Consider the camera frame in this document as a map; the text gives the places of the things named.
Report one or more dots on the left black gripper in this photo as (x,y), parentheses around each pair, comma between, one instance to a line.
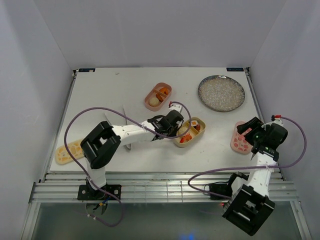
(174,133)

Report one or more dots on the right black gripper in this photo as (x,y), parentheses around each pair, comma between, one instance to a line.
(256,125)

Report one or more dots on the pink perforated lid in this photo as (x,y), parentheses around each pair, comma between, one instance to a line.
(238,142)

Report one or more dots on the rice ball toy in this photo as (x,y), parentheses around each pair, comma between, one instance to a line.
(182,130)
(154,102)

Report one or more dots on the sushi roll toy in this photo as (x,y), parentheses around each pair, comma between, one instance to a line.
(194,123)

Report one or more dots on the yellow lunch box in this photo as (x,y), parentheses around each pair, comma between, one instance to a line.
(192,131)

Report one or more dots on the small salmon sushi toy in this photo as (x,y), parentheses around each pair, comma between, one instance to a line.
(198,127)

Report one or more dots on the pink lunch box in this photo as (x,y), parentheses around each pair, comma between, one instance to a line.
(153,93)

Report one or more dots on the orange fried shrimp toy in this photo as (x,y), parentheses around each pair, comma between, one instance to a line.
(164,90)

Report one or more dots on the metal tongs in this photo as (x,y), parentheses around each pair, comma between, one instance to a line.
(128,147)

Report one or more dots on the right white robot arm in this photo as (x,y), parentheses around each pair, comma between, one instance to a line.
(250,205)

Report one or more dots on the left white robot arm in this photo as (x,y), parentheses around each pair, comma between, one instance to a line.
(100,145)

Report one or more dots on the grey speckled plate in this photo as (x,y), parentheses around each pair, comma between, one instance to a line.
(221,93)

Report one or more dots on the right blue table label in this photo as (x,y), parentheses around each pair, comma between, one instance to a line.
(234,69)

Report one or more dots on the blue table label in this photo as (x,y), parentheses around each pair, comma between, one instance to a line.
(86,70)
(234,69)

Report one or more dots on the left blue table label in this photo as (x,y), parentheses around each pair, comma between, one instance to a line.
(86,70)

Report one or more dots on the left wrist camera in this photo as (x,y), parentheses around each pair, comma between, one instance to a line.
(175,106)

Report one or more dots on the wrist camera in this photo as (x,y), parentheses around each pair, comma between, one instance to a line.
(277,119)
(175,106)

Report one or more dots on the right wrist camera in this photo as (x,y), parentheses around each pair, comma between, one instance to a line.
(277,119)

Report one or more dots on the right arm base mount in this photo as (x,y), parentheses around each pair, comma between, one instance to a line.
(220,188)

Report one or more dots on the aluminium frame rail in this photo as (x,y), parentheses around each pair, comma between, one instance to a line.
(144,188)

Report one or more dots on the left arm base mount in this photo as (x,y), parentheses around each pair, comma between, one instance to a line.
(87,193)

